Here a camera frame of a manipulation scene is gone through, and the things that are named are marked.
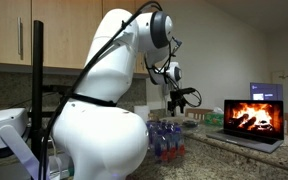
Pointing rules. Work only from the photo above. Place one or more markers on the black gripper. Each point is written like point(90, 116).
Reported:
point(176, 98)

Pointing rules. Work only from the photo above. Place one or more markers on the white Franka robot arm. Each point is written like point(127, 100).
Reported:
point(100, 140)

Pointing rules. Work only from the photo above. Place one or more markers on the plastic wrapped water bottle pack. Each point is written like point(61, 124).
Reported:
point(154, 128)

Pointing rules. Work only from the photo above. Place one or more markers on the white paper towel roll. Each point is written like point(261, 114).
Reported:
point(141, 113)

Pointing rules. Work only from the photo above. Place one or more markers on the green tissue box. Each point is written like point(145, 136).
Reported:
point(214, 119)

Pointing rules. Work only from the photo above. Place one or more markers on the silver laptop showing fireplace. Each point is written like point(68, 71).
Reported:
point(254, 118)

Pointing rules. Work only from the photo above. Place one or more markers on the purple screen monitor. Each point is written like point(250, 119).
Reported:
point(267, 90)

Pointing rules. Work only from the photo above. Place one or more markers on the white VR headset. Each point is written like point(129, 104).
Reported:
point(4, 123)

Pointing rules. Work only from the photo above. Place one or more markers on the small wall ornament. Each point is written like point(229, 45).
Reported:
point(283, 76)

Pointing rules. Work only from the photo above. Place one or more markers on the wooden wall cabinet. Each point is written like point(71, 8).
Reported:
point(67, 33)

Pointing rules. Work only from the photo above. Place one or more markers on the black camera stand pole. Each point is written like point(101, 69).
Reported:
point(37, 66)

